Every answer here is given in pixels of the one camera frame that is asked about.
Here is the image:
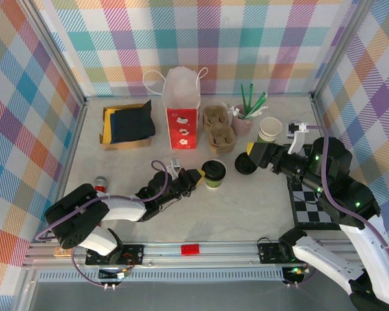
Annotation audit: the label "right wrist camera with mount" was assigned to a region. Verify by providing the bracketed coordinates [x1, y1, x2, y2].
[286, 121, 309, 155]

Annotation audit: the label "white slotted cable duct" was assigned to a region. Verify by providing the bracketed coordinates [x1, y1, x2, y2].
[35, 268, 288, 283]

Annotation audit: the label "yellow napkin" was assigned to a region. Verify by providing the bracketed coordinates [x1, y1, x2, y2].
[102, 107, 115, 145]

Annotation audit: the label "small controller board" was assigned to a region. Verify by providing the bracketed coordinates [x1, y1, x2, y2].
[98, 267, 131, 281]
[282, 266, 309, 277]

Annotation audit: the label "pink straw holder cup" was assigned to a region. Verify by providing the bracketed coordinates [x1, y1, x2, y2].
[231, 108, 255, 137]

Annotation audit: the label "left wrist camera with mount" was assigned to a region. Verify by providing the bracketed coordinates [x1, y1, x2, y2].
[169, 157, 183, 178]

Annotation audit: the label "red toy brick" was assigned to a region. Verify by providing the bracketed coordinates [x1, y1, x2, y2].
[180, 243, 201, 257]

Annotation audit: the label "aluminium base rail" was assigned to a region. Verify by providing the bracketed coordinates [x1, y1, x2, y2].
[22, 238, 382, 270]

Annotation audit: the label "black grey chessboard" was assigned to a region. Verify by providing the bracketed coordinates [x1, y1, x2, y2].
[287, 147, 343, 231]

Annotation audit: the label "blue napkin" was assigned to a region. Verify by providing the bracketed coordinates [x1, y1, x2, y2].
[109, 109, 117, 144]

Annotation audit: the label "white wrapped straw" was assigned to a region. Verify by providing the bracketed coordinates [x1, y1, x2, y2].
[246, 104, 269, 120]

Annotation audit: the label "white red paper bag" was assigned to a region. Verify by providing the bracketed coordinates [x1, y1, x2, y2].
[142, 66, 210, 151]

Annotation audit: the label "aluminium frame side rail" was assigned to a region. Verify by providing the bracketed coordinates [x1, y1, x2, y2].
[311, 95, 327, 140]
[27, 98, 88, 244]

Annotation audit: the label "aluminium frame post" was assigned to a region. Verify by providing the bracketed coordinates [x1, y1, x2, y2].
[311, 0, 375, 101]
[19, 0, 87, 106]

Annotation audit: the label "pulp cup carriers stack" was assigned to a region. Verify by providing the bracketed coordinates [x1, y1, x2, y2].
[202, 108, 238, 154]

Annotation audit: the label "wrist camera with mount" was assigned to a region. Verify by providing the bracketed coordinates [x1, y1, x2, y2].
[286, 121, 309, 155]
[169, 157, 183, 178]

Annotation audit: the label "black napkin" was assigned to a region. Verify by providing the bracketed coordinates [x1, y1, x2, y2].
[111, 99, 157, 144]

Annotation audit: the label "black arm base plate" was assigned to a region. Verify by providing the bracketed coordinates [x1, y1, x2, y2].
[257, 242, 319, 265]
[85, 244, 146, 267]

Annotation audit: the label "white paper stirrers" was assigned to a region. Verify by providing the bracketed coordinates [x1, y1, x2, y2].
[220, 102, 244, 118]

